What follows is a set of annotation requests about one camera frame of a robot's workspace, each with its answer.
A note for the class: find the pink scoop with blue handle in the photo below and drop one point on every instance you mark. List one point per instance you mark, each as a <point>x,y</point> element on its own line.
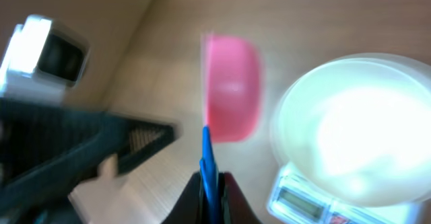
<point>231,86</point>

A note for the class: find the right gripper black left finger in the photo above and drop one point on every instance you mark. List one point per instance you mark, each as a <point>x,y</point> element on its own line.
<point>187,209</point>

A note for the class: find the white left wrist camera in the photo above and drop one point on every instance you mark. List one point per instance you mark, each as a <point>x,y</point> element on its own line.
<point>44,59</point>

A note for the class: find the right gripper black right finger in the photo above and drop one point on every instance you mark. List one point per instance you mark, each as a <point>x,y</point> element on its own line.
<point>235,207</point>

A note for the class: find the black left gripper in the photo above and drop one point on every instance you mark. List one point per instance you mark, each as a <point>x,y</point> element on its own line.
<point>48,150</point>

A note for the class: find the white digital kitchen scale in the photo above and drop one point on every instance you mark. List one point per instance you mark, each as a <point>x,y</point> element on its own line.
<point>294,200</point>

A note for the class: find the white bowl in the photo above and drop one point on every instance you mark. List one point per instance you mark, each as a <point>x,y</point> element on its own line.
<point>358,128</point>

